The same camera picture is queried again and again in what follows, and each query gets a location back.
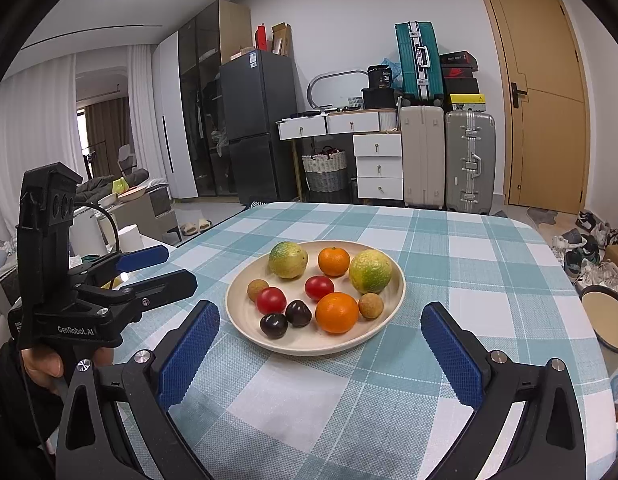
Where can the black storage bin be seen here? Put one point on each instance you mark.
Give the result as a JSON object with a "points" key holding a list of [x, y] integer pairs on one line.
{"points": [[378, 98]]}

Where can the stack of dark shoe boxes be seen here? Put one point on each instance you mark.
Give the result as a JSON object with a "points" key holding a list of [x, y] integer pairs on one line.
{"points": [[459, 72]]}

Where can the dark glass wardrobe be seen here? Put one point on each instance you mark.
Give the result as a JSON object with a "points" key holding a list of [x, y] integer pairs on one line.
{"points": [[209, 110]]}

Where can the beige suitcase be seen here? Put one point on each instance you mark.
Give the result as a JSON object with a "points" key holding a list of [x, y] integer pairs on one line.
{"points": [[421, 160]]}

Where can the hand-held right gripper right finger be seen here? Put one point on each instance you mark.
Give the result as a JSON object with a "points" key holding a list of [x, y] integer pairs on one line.
{"points": [[454, 355]]}

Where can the blue plastic bag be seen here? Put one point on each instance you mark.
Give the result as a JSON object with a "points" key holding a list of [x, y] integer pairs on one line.
{"points": [[396, 72]]}

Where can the white sheer curtain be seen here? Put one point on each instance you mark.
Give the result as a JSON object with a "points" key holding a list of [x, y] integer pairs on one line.
{"points": [[141, 105], [29, 150]]}

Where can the black printed bucket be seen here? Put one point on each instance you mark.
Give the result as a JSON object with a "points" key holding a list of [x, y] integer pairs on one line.
{"points": [[380, 77]]}

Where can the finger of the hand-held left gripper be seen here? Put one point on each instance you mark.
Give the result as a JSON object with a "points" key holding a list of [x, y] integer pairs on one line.
{"points": [[144, 258], [164, 287]]}

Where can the large brown longan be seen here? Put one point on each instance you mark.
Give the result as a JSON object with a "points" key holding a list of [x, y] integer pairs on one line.
{"points": [[371, 305]]}

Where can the wicker basket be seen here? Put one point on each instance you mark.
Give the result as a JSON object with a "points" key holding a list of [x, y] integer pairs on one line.
{"points": [[325, 172]]}

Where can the grey side cabinet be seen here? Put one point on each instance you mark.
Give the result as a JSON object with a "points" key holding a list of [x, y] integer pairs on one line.
{"points": [[149, 215]]}

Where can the round black-rimmed stool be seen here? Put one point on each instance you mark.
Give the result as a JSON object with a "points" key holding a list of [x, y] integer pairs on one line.
{"points": [[609, 315]]}

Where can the small brown longan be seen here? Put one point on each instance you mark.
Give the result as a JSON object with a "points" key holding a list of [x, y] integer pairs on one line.
{"points": [[258, 290]]}

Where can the yellow shoe box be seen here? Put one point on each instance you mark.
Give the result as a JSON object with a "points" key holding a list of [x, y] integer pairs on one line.
{"points": [[467, 103]]}

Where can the person's left hand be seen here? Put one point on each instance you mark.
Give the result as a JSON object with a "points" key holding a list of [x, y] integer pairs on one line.
{"points": [[41, 367]]}

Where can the teal suitcase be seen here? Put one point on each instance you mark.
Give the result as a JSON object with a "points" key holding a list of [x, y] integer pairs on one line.
{"points": [[419, 60]]}

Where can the red tomato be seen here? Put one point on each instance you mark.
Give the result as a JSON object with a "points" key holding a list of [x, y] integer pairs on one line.
{"points": [[271, 301], [319, 287]]}

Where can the pale yellow lemon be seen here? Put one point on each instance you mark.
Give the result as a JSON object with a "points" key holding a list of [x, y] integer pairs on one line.
{"points": [[288, 260]]}

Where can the wooden door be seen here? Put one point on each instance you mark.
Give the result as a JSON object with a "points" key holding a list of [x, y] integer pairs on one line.
{"points": [[539, 135]]}

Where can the person's left forearm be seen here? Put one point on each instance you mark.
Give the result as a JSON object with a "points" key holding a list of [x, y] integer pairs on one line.
{"points": [[9, 410]]}

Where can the white ribbed bin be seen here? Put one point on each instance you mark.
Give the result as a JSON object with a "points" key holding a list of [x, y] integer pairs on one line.
{"points": [[389, 121]]}

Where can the teal checked tablecloth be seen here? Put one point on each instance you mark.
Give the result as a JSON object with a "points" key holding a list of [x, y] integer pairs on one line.
{"points": [[439, 260]]}

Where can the white drawer cabinet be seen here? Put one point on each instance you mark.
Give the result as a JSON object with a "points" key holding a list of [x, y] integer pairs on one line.
{"points": [[376, 165]]}

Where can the small orange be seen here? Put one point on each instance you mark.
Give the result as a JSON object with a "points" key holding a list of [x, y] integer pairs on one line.
{"points": [[334, 261]]}

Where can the white wardrobe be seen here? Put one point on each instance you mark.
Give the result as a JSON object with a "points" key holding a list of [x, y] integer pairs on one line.
{"points": [[171, 120]]}

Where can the scattered floor shoes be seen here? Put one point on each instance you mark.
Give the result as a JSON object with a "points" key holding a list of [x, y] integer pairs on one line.
{"points": [[589, 260]]}

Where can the silver suitcase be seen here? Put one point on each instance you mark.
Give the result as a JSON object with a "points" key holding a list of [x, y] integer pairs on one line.
{"points": [[469, 160]]}

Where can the white office chair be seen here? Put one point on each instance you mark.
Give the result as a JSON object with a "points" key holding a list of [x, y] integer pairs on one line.
{"points": [[126, 156]]}

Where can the large orange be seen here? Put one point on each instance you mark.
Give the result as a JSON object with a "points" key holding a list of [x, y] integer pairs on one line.
{"points": [[337, 313]]}

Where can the green yellow lemon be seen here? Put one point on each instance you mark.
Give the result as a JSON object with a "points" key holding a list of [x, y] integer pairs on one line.
{"points": [[370, 271]]}

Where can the cream round plate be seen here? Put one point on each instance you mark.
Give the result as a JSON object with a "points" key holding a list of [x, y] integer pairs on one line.
{"points": [[309, 342]]}

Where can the grey doormat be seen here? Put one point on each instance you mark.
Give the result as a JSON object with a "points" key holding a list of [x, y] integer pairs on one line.
{"points": [[544, 216]]}

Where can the brown curtain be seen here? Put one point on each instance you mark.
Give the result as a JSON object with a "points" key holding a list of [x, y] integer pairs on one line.
{"points": [[106, 135]]}

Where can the bowl with green produce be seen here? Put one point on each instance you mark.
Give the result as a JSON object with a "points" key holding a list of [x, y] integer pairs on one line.
{"points": [[126, 187]]}

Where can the open cardboard box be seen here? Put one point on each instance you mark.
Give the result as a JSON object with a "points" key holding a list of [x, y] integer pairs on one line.
{"points": [[281, 40]]}

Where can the beige slipper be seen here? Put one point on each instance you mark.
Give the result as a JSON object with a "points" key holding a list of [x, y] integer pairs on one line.
{"points": [[205, 224], [189, 229]]}

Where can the white oval hoop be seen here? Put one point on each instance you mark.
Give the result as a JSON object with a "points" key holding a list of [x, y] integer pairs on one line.
{"points": [[313, 92]]}

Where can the white paper roll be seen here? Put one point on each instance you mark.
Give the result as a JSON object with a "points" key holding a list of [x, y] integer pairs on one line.
{"points": [[129, 237]]}

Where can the red box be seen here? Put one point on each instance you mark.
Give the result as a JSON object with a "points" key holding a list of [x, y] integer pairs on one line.
{"points": [[261, 37]]}

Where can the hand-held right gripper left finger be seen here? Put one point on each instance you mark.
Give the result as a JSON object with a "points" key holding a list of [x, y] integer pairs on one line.
{"points": [[189, 350]]}

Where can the dark grey refrigerator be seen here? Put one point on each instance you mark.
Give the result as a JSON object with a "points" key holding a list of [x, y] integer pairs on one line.
{"points": [[259, 125]]}

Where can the dark plum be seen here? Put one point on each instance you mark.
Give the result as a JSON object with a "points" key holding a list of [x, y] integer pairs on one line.
{"points": [[298, 313], [274, 326]]}

